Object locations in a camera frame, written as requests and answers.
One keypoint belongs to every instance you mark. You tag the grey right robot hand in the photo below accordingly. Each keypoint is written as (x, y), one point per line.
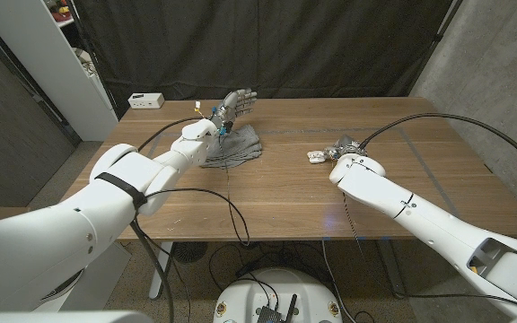
(346, 147)

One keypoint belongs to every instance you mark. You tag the grey table leg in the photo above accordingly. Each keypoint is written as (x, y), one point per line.
(160, 273)
(393, 273)

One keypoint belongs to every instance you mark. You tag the black round floor fan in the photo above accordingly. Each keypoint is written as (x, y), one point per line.
(190, 252)

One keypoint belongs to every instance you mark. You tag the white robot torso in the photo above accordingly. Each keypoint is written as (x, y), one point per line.
(61, 317)

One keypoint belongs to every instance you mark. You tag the white shelf clutter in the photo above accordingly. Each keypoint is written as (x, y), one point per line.
(85, 56)

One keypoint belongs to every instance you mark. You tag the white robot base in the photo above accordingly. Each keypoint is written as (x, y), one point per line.
(281, 287)

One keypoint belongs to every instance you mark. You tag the black backdrop curtain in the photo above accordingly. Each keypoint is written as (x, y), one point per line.
(263, 45)

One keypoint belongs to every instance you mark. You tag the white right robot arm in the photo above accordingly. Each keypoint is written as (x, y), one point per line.
(420, 215)

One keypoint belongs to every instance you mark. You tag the white airpods case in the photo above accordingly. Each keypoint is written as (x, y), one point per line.
(316, 157)

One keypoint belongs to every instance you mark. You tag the white shelf cabinet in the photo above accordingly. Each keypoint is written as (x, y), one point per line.
(47, 58)

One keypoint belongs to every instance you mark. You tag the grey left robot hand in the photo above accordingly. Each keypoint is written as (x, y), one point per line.
(231, 107)

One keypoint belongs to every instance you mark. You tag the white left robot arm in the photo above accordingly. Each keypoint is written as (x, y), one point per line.
(61, 242)

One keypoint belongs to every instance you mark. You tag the white power strip box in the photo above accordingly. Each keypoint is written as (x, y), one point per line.
(146, 101)

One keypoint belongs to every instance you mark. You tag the red shelf object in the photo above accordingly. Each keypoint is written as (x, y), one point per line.
(61, 17)

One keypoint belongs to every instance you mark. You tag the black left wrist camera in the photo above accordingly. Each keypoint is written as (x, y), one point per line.
(226, 128)

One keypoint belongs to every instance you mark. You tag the black antenna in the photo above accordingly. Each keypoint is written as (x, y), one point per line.
(291, 309)

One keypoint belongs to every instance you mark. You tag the black electronics module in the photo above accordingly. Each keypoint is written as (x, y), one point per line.
(269, 315)

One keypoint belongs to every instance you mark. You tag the grey folded cloth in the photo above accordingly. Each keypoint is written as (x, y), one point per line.
(242, 145)

